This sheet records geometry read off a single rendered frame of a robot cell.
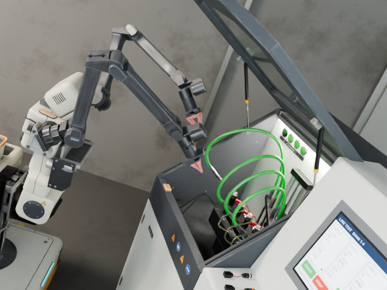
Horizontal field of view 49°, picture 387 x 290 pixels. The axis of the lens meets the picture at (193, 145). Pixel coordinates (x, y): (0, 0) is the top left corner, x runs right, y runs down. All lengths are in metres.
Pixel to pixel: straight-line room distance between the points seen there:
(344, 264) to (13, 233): 1.86
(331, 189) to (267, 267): 0.41
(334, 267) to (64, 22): 2.70
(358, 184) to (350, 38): 2.06
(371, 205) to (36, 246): 1.84
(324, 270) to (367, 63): 2.28
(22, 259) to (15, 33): 1.86
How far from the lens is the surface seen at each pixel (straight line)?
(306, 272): 1.65
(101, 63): 1.54
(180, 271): 1.93
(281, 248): 1.75
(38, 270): 2.52
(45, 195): 2.12
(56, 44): 3.59
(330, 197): 1.66
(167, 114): 1.68
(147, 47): 2.15
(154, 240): 2.22
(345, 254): 1.57
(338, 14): 3.46
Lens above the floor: 2.05
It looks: 24 degrees down
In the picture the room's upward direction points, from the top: 21 degrees clockwise
